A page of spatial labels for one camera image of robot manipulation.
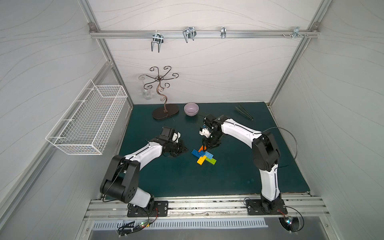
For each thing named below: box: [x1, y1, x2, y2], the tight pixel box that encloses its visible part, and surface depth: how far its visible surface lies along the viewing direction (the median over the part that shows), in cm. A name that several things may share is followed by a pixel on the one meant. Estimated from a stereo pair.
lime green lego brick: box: [205, 156, 217, 165], surface depth 92 cm
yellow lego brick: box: [196, 155, 207, 165], surface depth 91 cm
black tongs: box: [234, 103, 254, 121], surface depth 116 cm
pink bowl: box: [183, 102, 200, 117], surface depth 113 cm
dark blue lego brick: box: [191, 149, 200, 158], surface depth 94 cm
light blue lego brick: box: [204, 151, 214, 160], surface depth 92 cm
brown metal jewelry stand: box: [139, 66, 180, 120], surface depth 106 cm
